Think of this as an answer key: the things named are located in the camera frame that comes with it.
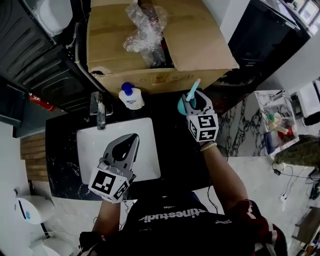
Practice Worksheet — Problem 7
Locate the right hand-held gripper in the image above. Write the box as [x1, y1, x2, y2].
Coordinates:
[183, 90, 220, 143]

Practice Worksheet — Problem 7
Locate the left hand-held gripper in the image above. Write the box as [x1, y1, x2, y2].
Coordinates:
[87, 133, 140, 205]

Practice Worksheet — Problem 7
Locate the person's left forearm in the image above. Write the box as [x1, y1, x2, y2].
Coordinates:
[92, 196, 137, 237]

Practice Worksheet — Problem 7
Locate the person's right forearm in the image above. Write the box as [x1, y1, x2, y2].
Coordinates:
[199, 142, 250, 216]

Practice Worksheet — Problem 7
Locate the white soap bottle blue pump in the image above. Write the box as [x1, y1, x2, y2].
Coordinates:
[118, 82, 145, 110]

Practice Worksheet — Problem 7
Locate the white sink basin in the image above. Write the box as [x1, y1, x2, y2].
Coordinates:
[76, 117, 161, 185]

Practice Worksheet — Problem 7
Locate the chrome faucet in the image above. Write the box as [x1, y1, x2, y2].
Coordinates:
[89, 91, 113, 131]

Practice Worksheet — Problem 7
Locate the white marble shelf unit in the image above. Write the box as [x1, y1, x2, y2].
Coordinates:
[253, 89, 300, 156]

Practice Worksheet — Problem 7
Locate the wooden slat mat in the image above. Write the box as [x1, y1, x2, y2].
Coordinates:
[20, 132, 50, 183]

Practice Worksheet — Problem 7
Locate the red canister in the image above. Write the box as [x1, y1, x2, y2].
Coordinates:
[27, 92, 56, 112]

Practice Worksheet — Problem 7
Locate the large cardboard box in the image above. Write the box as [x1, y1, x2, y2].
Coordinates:
[86, 0, 240, 95]

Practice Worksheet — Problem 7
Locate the olive patterned cloth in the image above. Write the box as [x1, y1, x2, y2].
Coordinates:
[273, 134, 320, 168]

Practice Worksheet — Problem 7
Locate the person's black printed shirt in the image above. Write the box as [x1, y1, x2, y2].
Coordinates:
[79, 191, 288, 256]

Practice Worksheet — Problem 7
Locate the crumpled clear plastic wrap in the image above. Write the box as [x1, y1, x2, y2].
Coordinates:
[122, 2, 168, 68]

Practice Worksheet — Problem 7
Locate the black cabinet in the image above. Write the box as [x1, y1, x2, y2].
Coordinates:
[227, 0, 314, 84]

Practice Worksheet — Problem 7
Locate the white toilet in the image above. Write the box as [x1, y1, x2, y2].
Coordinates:
[13, 194, 56, 226]

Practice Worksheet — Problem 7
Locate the black panelled appliance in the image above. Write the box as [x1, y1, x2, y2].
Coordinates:
[0, 0, 102, 113]

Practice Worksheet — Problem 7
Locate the white round appliance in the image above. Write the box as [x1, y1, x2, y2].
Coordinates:
[37, 0, 74, 36]

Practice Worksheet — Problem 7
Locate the beige bead bracelet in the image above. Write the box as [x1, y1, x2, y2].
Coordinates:
[199, 141, 218, 153]

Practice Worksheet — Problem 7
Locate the black floor cable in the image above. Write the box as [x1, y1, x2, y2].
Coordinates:
[271, 161, 317, 201]

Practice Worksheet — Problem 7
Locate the white hose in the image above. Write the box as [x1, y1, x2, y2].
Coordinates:
[66, 22, 106, 94]

